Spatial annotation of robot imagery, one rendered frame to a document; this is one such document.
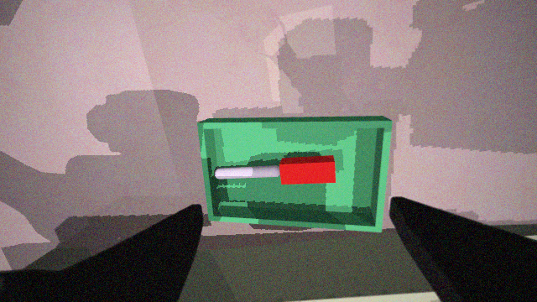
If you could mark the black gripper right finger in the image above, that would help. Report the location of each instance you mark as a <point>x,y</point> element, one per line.
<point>464,260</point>

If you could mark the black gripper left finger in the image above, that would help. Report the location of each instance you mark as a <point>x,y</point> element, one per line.
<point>150,266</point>

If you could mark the red-headed pin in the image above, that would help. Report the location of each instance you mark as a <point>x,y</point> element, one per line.
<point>299,170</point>

